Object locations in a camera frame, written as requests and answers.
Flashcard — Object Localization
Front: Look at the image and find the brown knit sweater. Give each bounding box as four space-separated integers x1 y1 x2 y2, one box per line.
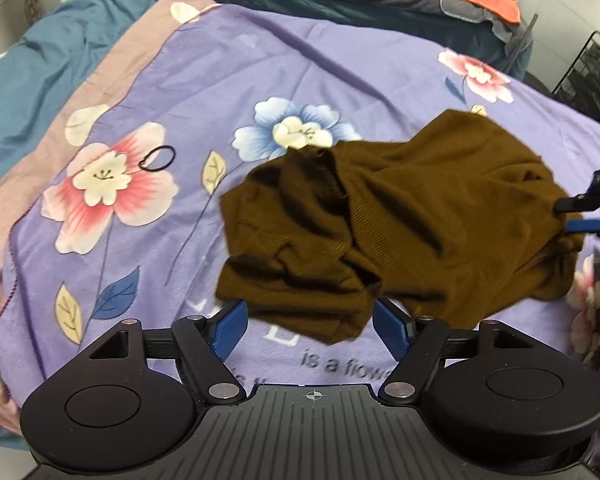
216 110 583 344

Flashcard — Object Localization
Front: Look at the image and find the purple floral bed sheet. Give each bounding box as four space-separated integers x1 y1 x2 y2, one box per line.
0 0 600 420

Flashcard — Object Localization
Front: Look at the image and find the teal blue duvet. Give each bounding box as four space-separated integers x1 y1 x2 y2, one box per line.
0 0 182 450

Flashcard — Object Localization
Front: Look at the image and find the black wire rack shelf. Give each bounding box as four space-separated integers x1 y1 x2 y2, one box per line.
552 30 600 123

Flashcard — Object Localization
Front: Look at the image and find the black hair tie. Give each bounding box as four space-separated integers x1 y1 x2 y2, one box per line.
137 144 176 172

